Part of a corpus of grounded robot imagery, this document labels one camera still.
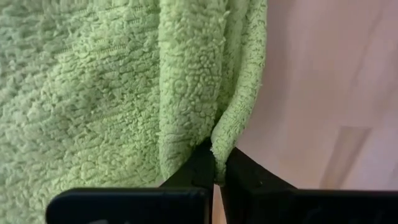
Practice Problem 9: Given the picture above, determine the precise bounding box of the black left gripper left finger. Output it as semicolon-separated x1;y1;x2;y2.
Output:
45;138;216;224

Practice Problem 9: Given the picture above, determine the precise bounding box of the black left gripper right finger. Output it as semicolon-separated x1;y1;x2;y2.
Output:
219;147;398;224

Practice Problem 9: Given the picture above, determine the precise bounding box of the yellow-green microfiber towel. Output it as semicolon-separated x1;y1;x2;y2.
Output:
0;0;269;224

